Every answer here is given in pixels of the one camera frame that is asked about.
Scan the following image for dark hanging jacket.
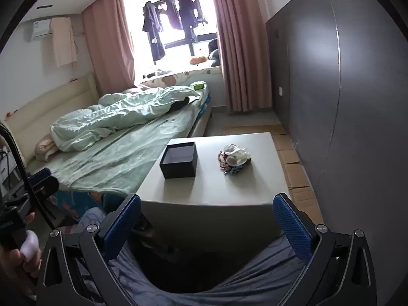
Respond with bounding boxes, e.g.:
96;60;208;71
178;0;208;46

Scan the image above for person's left hand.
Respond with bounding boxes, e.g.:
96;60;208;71
0;212;43;279

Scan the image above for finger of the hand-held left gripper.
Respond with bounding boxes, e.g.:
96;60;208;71
30;178;59;203
27;167;53;187

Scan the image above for pink curtain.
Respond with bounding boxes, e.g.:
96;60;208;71
82;0;136;99
207;0;272;114

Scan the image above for black cloth item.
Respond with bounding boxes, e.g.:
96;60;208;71
170;97;191;112

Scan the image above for black square box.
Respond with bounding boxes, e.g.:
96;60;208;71
159;142;198;179

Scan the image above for pale green duvet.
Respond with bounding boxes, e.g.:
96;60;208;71
49;86;203;152

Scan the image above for long dark hanging garment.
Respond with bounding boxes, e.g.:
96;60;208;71
142;1;167;63

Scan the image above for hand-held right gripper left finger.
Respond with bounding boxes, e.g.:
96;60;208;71
37;193;142;306

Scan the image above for beige hanging cloth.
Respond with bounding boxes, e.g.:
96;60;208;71
51;17;79;68

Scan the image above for black cable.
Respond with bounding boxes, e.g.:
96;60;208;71
0;124;55;232

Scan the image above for purple hanging garment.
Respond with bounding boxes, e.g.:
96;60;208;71
162;0;184;32

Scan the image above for flattened cardboard sheets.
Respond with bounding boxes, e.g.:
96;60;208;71
222;124;324;227

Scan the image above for white air conditioner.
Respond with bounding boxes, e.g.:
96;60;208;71
30;18;53;43

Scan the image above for pink pillow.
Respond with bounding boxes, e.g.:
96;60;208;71
33;133;60;161

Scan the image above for blue printed mattress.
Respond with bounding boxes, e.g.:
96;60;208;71
50;91;213;228

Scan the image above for cream padded headboard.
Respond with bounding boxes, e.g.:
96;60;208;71
0;73;100;163

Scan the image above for printed window seat cushion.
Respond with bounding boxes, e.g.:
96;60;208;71
137;64;223;92

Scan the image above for green bed sheet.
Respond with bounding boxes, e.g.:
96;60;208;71
25;97;212;196

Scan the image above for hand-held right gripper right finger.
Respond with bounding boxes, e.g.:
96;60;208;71
272;193;378;306

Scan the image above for dark bag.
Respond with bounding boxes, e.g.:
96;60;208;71
207;38;221;60

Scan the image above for cream bed frame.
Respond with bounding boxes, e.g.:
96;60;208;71
190;106;215;138

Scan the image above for white low table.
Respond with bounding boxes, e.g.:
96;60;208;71
135;132;294;240

